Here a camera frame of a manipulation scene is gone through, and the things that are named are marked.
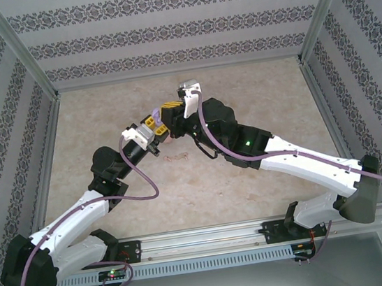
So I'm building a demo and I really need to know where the small controller board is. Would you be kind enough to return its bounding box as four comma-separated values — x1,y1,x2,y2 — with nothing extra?
97,267,128,282
292,245,316,261

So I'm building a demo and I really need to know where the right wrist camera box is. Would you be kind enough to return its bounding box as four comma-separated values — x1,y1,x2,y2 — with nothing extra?
175,79,206,120

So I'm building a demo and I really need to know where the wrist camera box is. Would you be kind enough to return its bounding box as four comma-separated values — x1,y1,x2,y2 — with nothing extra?
120,121,156,152
175,79,206,120

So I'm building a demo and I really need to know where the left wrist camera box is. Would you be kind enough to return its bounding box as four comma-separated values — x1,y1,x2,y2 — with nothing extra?
120,121,156,152

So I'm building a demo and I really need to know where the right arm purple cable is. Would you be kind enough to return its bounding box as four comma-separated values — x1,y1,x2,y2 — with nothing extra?
195,65,382,275

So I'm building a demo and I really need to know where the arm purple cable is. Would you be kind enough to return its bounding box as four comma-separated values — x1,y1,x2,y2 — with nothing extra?
0,134,172,286
195,65,382,275

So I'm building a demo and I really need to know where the aluminium back rail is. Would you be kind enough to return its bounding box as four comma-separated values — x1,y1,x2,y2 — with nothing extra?
54,51,303,94

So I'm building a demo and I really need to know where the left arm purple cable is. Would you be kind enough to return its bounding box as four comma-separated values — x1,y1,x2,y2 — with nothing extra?
0,134,172,286

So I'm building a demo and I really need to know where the aluminium side rail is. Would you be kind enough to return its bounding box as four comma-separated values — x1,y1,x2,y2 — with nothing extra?
7,93,80,252
298,54,376,211

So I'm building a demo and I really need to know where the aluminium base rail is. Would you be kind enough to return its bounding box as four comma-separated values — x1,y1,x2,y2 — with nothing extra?
15,204,382,279

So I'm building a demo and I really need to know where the slotted grey cable duct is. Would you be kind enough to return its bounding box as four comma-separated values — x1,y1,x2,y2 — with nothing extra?
55,245,295,286

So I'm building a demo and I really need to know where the aluminium frame post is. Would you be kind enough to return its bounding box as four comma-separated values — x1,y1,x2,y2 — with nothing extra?
0,0,61,106
288,0,367,66

